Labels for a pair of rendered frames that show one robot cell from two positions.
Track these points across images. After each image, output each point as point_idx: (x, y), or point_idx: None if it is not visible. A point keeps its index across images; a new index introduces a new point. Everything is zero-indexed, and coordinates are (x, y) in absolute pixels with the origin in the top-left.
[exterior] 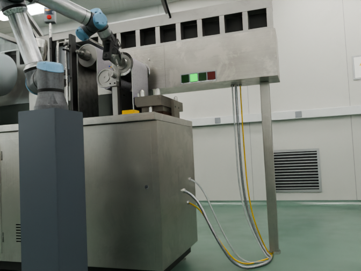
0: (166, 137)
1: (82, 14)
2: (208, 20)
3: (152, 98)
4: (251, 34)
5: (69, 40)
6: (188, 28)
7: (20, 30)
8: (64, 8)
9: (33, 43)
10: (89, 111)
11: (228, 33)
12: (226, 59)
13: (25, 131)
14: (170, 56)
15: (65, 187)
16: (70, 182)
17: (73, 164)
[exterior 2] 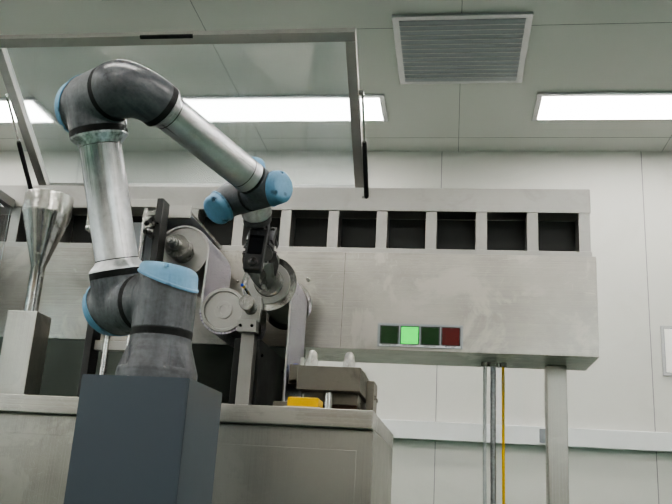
0: (377, 474)
1: (249, 169)
2: (449, 216)
3: (338, 374)
4: (544, 261)
5: (156, 211)
6: (401, 226)
7: (106, 182)
8: (217, 150)
9: (128, 214)
10: None
11: (494, 252)
12: (487, 306)
13: (96, 426)
14: (357, 280)
15: None
16: None
17: None
